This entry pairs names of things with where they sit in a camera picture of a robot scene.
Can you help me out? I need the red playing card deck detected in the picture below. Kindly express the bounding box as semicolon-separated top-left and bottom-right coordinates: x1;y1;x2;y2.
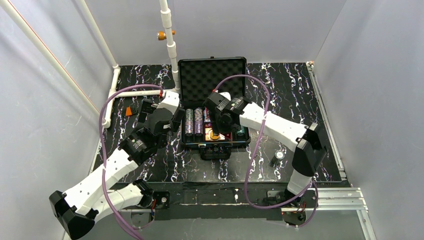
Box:
204;127;233;142

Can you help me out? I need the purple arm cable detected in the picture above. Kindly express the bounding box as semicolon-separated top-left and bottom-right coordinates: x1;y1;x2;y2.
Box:
211;74;320;229
98;84;165;240

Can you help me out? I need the blue green yellow chip stack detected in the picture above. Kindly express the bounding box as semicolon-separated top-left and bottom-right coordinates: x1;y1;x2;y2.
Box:
184;109;194;137

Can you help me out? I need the orange black small clip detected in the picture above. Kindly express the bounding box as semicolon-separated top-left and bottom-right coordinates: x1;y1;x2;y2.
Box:
122;106;137;117

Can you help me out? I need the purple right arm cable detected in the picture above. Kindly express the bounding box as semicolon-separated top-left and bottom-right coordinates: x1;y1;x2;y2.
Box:
211;74;320;229

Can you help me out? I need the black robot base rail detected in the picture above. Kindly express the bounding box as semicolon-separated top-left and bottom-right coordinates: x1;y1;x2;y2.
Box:
84;180;342;221

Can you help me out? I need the white dealer chip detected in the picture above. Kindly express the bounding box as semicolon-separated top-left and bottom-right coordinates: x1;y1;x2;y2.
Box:
274;151;285;160

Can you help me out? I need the black poker set case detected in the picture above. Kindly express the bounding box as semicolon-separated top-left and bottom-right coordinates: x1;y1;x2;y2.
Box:
177;56;251;161

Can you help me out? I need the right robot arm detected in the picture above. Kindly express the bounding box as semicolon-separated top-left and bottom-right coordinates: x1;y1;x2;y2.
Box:
203;92;329;200

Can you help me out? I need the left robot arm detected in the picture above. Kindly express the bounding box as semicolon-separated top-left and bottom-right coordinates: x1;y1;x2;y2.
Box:
49;91;184;240

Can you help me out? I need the blue playing card deck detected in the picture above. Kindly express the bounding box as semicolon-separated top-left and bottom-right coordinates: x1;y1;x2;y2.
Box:
203;108;211;123

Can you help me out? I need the white pvc pipe frame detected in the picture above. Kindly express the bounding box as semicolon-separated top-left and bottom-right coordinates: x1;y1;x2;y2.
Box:
0;0;181;129

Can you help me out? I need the blue orange purple chip stack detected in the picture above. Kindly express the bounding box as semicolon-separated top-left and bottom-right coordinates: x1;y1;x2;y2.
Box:
194;107;203;137

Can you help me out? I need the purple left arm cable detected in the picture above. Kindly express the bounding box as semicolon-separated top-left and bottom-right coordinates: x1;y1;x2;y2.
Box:
98;84;165;240

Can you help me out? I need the orange knob on pipe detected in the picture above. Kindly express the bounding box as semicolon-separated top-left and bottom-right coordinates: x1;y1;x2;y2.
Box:
157;31;167;41

